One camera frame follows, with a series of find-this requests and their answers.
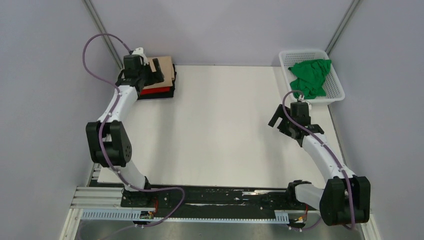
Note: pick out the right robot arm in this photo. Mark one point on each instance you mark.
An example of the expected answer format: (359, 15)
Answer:
(345, 198)

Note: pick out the aluminium frame post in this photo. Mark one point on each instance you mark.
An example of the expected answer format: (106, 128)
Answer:
(94, 15)
(351, 10)

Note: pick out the black folded t shirt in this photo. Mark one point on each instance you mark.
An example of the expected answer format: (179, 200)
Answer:
(164, 95)

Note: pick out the beige t shirt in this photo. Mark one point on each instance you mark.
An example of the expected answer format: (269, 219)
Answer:
(167, 69)

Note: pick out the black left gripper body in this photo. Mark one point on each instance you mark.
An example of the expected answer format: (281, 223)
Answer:
(146, 74)

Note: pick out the aluminium frame post left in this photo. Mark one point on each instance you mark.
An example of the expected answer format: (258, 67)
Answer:
(94, 15)

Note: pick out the aluminium frame post right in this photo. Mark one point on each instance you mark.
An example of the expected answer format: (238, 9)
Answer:
(351, 10)

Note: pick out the red folded t shirt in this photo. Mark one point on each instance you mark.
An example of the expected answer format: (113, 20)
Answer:
(157, 90)

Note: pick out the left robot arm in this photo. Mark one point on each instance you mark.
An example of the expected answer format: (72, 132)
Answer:
(109, 144)

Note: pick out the white plastic basket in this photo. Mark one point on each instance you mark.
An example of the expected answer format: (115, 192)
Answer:
(333, 89)

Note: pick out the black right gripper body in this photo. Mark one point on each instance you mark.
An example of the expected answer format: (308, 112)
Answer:
(285, 127)

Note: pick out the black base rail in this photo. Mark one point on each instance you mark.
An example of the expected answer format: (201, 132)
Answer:
(214, 202)

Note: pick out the green t shirt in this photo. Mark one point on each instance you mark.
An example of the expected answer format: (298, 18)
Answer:
(310, 77)

